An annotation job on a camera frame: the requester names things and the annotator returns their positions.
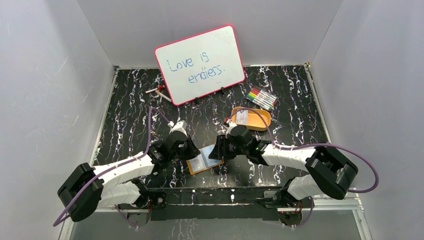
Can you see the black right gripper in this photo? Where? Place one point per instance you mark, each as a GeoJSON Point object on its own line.
{"type": "Point", "coordinates": [219, 153]}

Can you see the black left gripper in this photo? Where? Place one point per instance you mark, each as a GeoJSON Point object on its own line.
{"type": "Point", "coordinates": [187, 148]}

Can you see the orange leather card holder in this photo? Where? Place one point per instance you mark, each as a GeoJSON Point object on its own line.
{"type": "Point", "coordinates": [202, 162]}

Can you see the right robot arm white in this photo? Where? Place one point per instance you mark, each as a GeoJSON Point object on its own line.
{"type": "Point", "coordinates": [329, 172]}

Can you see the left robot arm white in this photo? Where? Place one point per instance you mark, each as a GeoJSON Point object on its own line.
{"type": "Point", "coordinates": [91, 187]}

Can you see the credit card in tray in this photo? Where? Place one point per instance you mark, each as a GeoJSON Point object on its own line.
{"type": "Point", "coordinates": [241, 117]}

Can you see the orange oval tray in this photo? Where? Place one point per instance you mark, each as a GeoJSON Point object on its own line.
{"type": "Point", "coordinates": [258, 119]}

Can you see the white marker brown tip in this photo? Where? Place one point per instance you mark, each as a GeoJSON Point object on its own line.
{"type": "Point", "coordinates": [163, 96]}

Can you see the pack of coloured markers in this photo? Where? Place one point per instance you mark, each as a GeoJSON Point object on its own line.
{"type": "Point", "coordinates": [262, 98]}

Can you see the white marker red cap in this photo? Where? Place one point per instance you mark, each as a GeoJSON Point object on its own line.
{"type": "Point", "coordinates": [160, 87]}

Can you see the pink framed whiteboard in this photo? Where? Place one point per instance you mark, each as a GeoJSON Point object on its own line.
{"type": "Point", "coordinates": [201, 64]}

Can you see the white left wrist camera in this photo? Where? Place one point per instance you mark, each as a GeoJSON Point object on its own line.
{"type": "Point", "coordinates": [179, 126]}

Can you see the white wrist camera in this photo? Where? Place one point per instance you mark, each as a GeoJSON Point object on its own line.
{"type": "Point", "coordinates": [229, 124]}
{"type": "Point", "coordinates": [179, 126]}

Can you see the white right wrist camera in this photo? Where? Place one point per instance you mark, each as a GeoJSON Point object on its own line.
{"type": "Point", "coordinates": [229, 124]}

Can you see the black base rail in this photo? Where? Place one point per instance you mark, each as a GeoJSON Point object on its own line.
{"type": "Point", "coordinates": [265, 203]}

